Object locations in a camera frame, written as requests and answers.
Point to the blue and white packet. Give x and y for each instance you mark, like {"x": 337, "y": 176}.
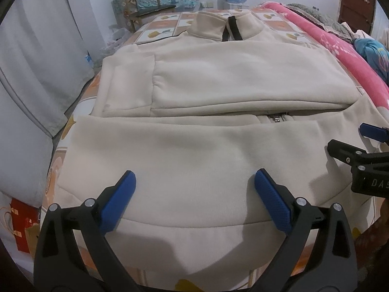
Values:
{"x": 88, "y": 59}

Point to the pale dotted cloth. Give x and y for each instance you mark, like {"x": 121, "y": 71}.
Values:
{"x": 352, "y": 29}

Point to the person's right forearm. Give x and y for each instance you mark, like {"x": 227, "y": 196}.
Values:
{"x": 373, "y": 240}

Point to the white plastic bag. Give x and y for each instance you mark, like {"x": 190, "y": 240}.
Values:
{"x": 120, "y": 36}

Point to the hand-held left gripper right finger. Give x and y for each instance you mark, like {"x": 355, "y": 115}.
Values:
{"x": 273, "y": 202}

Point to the patterned hanging cloth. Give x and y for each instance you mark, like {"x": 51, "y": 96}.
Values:
{"x": 126, "y": 6}

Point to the wooden chair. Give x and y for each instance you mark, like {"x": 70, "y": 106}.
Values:
{"x": 152, "y": 9}

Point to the green leaf-print pillow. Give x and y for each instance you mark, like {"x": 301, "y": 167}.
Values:
{"x": 319, "y": 16}

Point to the white curtain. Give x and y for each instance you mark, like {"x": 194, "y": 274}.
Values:
{"x": 36, "y": 51}

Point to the cream zip jacket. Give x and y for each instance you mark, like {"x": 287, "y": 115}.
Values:
{"x": 197, "y": 146}

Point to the pink floral blanket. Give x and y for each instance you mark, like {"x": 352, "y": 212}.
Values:
{"x": 328, "y": 42}

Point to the brown wooden door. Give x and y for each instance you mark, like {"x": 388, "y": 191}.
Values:
{"x": 355, "y": 3}

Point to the wall socket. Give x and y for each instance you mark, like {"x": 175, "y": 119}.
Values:
{"x": 206, "y": 4}

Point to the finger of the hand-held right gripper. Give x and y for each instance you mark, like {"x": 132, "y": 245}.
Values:
{"x": 372, "y": 130}
{"x": 343, "y": 150}

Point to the brown paper bag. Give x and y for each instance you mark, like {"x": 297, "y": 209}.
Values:
{"x": 32, "y": 237}

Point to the white water dispenser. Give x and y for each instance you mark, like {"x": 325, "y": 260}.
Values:
{"x": 237, "y": 5}

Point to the red paper bag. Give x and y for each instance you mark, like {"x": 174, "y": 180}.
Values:
{"x": 21, "y": 222}

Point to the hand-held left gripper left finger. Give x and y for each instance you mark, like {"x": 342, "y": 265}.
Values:
{"x": 118, "y": 202}

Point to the blue printed blanket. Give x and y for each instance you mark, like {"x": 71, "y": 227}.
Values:
{"x": 372, "y": 57}

